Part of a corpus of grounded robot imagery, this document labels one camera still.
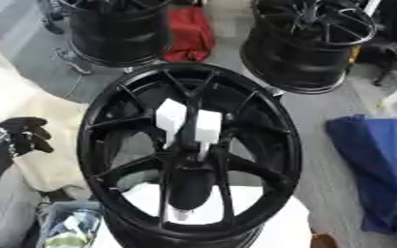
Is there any red bag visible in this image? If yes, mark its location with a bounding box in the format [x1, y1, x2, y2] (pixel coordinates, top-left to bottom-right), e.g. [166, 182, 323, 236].
[159, 5, 219, 64]

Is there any cream cover sheet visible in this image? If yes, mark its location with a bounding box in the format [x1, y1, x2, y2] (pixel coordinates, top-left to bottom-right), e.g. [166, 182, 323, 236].
[0, 36, 94, 194]

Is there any clear bin with items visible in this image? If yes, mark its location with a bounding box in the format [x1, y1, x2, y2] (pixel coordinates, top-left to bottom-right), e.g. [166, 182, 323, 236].
[34, 200, 107, 248]

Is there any black wheel on metal stand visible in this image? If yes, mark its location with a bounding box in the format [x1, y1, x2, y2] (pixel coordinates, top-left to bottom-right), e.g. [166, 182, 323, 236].
[56, 0, 177, 69]

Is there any black spoked wheel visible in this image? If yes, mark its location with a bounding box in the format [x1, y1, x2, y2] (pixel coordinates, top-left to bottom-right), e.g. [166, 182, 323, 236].
[75, 61, 304, 248]

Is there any white pin, tall head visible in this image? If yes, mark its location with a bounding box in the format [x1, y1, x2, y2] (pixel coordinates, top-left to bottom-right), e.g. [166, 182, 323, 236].
[154, 98, 189, 150]

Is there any white pin, broad head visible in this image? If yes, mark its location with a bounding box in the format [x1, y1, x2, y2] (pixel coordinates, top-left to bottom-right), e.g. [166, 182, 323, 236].
[193, 108, 225, 163]

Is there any black wheel with thin spokes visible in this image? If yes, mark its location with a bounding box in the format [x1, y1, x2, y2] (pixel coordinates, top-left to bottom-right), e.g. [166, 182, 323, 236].
[239, 0, 381, 96]

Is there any blue cloth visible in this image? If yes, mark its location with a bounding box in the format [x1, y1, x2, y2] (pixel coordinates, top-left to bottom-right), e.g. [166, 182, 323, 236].
[323, 113, 397, 236]

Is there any white wheel stand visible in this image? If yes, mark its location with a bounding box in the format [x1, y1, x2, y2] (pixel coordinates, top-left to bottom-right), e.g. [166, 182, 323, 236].
[91, 182, 314, 248]

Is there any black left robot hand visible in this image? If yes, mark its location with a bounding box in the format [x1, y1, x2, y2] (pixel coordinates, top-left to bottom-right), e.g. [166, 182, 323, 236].
[0, 116, 56, 157]

